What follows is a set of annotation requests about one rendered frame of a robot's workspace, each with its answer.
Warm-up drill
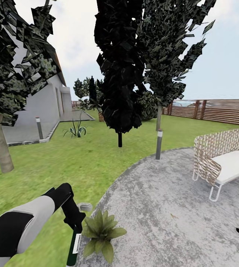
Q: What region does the insectifuge atomizer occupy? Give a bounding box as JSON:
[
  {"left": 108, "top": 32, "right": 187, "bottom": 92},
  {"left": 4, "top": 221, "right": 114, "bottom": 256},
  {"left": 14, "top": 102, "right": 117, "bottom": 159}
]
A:
[{"left": 66, "top": 227, "right": 82, "bottom": 267}]

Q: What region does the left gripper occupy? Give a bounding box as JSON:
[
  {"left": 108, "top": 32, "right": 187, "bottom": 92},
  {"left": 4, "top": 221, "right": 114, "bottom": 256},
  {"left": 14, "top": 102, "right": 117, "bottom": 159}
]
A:
[{"left": 63, "top": 204, "right": 86, "bottom": 232}]

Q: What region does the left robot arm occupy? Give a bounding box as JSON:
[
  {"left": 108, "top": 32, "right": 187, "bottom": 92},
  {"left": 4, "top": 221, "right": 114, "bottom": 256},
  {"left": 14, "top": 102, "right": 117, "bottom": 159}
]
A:
[{"left": 0, "top": 183, "right": 92, "bottom": 267}]

